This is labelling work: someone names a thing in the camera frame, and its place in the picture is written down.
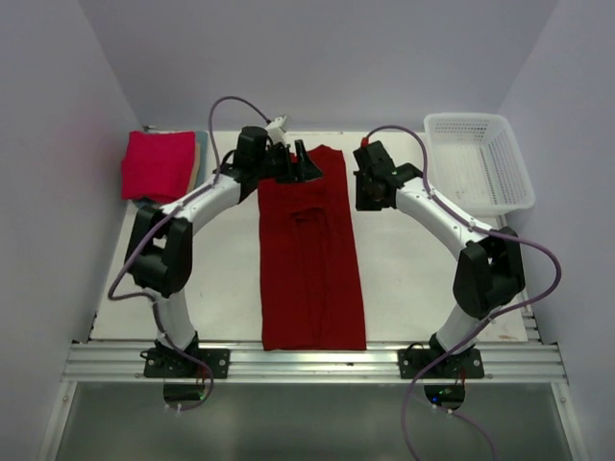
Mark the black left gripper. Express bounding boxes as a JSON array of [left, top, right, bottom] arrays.
[[255, 140, 322, 185]]

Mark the dark red t shirt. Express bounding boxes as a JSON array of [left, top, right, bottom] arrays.
[[258, 145, 366, 351]]

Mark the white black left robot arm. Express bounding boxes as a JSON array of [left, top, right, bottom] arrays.
[[121, 126, 323, 380]]

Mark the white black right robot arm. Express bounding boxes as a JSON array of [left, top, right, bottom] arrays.
[[354, 139, 526, 379]]

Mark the white perforated plastic basket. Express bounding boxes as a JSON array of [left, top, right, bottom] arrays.
[[424, 112, 535, 217]]

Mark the folded tan t shirt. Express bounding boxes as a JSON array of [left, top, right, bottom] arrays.
[[184, 141, 201, 194]]

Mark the folded pink t shirt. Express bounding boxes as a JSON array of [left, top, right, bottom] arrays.
[[119, 130, 197, 204]]

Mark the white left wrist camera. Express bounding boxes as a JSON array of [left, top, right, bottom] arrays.
[[265, 115, 287, 145]]

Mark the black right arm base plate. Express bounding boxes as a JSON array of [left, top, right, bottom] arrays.
[[397, 343, 485, 379]]

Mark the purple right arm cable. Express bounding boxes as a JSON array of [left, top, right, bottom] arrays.
[[364, 125, 563, 461]]

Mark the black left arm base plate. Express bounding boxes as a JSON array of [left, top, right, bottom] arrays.
[[139, 347, 231, 379]]

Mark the aluminium mounting rail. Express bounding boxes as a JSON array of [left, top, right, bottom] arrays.
[[61, 341, 567, 384]]

